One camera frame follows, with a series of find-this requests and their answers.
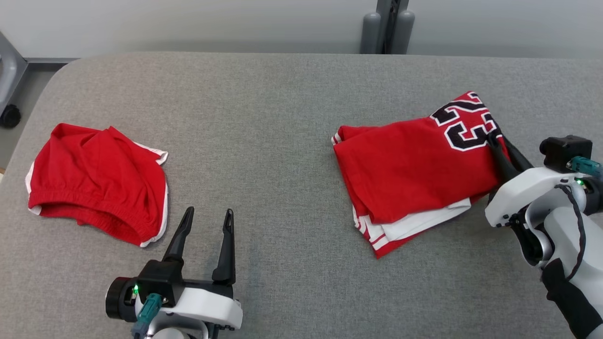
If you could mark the grey metal rack frame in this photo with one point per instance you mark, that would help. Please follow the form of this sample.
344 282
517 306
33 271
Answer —
9 70

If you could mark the black caster wheel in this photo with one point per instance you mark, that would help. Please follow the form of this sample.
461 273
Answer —
9 116

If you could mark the red jersey with number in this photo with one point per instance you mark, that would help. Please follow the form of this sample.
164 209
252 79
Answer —
414 169

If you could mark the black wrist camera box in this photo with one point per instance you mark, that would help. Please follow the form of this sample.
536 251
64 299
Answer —
160 280
563 150

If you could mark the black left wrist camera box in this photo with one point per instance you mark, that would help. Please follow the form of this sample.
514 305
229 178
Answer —
160 280

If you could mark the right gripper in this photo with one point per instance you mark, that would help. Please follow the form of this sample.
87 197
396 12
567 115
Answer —
523 193

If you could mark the red shorts with white stripe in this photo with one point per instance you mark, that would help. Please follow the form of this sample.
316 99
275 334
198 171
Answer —
99 179

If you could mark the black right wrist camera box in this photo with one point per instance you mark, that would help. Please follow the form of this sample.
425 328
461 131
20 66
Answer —
563 150

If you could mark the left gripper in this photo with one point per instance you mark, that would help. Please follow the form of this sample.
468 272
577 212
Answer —
212 306

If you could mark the grey aluminium wall post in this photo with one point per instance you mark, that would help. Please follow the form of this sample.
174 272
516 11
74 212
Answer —
391 23

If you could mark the grey cylindrical post foot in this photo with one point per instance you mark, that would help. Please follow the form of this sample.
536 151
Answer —
404 30
370 33

